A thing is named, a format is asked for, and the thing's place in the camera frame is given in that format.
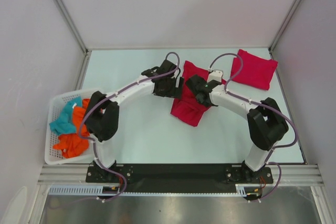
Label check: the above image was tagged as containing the magenta t shirt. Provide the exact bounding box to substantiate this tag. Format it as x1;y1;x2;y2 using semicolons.
232;49;278;90
170;60;228;127

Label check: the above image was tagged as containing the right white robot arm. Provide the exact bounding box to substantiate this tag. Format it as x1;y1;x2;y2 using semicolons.
186;74;289;183

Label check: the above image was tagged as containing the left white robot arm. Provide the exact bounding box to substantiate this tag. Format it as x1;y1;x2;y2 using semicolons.
81;59;184;182

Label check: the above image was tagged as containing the teal t shirt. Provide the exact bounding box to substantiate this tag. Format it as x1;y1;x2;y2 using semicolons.
49;97;82;136

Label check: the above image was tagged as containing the white plastic laundry basket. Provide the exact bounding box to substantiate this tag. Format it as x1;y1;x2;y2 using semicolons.
45;89;96;165

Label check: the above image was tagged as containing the orange t shirt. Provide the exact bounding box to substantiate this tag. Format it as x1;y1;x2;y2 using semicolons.
53;99;90;158

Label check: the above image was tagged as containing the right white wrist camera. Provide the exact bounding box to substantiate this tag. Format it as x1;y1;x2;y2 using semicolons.
207;69;224;83

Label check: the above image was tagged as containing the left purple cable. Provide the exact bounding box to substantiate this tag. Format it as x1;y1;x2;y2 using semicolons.
78;51;182;204

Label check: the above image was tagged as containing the purple cable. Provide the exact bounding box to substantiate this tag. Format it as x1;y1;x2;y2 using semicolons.
208;52;299;202
78;51;182;204

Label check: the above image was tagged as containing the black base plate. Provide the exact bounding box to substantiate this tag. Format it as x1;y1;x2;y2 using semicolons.
86;164;274;192

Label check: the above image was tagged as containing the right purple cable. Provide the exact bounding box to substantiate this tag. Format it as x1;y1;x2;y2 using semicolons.
208;52;299;202

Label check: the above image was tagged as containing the grey slotted cable duct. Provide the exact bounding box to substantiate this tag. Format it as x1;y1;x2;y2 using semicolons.
49;184;261;198

